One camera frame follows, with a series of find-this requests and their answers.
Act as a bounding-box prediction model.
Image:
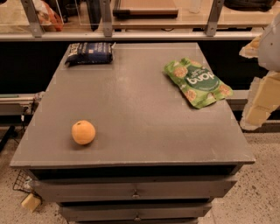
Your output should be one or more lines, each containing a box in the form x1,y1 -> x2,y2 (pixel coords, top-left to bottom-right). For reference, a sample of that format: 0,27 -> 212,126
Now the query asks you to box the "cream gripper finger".
240,71 -> 280,130

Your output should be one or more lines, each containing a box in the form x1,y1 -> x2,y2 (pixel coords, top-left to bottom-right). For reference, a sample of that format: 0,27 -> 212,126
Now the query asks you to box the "orange fruit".
72,120 -> 96,145

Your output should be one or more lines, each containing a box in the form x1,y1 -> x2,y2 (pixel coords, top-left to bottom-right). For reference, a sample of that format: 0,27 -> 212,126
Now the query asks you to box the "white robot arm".
239,13 -> 280,130

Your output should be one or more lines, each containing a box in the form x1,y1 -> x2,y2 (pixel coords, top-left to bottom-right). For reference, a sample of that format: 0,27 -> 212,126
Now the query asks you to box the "green snack bag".
164,58 -> 233,109

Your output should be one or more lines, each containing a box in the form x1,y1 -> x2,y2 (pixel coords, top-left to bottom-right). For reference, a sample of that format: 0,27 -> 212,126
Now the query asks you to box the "blue chip bag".
66,42 -> 113,66

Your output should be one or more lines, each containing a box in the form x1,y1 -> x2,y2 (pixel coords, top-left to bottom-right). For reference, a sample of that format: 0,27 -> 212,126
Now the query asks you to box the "orange plastic bag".
32,0 -> 63,32

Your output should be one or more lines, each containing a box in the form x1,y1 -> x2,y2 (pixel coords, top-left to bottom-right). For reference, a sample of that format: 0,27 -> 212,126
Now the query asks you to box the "grey drawer cabinet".
10,43 -> 255,224

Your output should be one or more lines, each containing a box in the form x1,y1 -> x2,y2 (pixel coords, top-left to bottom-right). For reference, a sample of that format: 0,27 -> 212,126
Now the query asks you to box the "wooden board on shelf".
113,0 -> 179,18

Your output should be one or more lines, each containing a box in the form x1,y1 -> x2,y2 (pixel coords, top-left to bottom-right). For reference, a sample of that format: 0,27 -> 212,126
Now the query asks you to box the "lower grey drawer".
59,203 -> 212,221

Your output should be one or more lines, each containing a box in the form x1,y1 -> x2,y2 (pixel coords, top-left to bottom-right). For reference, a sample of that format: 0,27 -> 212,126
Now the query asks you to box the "grey drawer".
31,176 -> 236,202
59,203 -> 212,221

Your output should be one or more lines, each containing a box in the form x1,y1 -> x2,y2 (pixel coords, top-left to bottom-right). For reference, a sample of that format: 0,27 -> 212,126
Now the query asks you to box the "upper grey drawer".
31,176 -> 236,202

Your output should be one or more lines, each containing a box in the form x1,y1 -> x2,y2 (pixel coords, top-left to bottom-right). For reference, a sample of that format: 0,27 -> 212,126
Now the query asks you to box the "yellow sponge block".
21,193 -> 41,213

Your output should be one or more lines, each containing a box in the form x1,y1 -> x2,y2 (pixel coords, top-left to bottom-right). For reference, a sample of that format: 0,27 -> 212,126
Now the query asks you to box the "metal shelf rail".
0,31 -> 262,42

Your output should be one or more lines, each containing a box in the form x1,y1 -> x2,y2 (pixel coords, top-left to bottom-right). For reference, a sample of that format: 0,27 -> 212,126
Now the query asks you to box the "black wire basket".
12,171 -> 32,193

